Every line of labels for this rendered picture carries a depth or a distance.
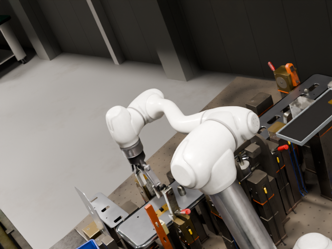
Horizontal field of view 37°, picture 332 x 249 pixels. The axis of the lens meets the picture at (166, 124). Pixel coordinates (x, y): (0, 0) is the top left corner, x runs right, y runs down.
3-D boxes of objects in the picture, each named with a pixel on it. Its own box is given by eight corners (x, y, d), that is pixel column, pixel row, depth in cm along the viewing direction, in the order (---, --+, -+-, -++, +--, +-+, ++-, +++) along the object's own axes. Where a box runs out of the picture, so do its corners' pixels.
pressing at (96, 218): (107, 241, 218) (74, 184, 201) (120, 253, 209) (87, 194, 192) (106, 242, 218) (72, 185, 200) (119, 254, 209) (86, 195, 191)
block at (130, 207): (146, 236, 257) (126, 197, 242) (160, 247, 247) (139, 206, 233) (136, 246, 254) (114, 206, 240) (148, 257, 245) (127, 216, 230)
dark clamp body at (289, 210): (283, 199, 245) (265, 138, 226) (302, 209, 236) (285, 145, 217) (273, 208, 243) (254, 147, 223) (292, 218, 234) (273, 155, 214)
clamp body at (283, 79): (291, 115, 299) (278, 63, 281) (310, 121, 288) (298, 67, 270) (282, 123, 296) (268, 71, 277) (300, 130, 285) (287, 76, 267)
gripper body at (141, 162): (146, 149, 203) (154, 167, 208) (135, 144, 210) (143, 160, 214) (132, 160, 200) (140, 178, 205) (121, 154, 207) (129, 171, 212)
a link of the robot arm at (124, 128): (130, 151, 196) (149, 130, 203) (114, 119, 188) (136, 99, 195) (111, 147, 203) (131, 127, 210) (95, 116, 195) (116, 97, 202)
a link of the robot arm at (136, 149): (131, 132, 207) (137, 143, 210) (114, 144, 204) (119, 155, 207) (143, 138, 200) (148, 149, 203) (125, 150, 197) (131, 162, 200)
